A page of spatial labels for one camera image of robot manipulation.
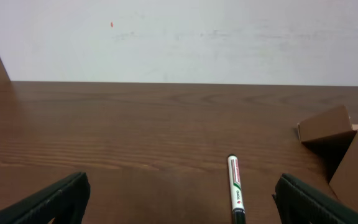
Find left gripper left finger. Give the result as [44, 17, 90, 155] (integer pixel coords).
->
[0, 172, 90, 224]

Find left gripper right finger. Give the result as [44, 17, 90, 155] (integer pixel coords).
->
[273, 174, 358, 224]

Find black green whiteboard marker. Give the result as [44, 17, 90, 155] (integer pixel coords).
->
[227, 154, 246, 224]

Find open cardboard box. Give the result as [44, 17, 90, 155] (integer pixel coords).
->
[297, 105, 358, 213]

